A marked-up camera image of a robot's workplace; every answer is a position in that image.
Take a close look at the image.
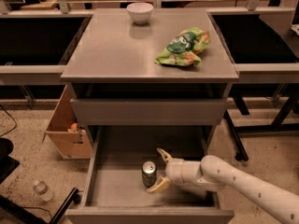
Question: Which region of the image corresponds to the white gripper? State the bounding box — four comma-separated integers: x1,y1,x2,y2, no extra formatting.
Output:
147,148,203,194

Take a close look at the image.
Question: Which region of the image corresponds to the green soda can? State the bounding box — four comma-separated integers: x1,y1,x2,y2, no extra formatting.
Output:
141,161,157,188

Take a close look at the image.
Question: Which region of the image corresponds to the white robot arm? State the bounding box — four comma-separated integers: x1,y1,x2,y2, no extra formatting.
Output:
148,148,299,224

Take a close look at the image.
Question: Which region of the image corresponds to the open middle drawer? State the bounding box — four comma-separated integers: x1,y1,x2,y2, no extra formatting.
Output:
66,126,234,224

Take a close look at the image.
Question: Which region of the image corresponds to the closed top drawer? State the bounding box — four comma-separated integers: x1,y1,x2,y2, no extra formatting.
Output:
70,99,226,126

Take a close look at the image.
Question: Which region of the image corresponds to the grey drawer cabinet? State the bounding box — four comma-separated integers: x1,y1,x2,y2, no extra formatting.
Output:
60,7,239,224

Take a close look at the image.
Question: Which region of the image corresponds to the black table leg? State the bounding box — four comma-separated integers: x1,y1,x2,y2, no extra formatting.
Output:
224,94,249,161

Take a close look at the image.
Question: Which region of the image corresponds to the cardboard box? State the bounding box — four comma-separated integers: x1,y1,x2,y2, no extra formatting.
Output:
45,88,92,159

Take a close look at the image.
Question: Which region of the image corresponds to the green chip bag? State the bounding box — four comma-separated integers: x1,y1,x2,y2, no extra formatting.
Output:
155,27,210,67

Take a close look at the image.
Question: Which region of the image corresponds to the clear plastic water bottle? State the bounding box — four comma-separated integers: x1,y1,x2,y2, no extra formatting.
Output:
34,180,53,202

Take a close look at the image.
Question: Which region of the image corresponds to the white bowl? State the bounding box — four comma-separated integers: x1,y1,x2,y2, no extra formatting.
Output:
126,2,153,24

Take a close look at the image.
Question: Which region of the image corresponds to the black chair base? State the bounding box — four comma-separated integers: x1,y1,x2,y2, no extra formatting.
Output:
0,138,79,224

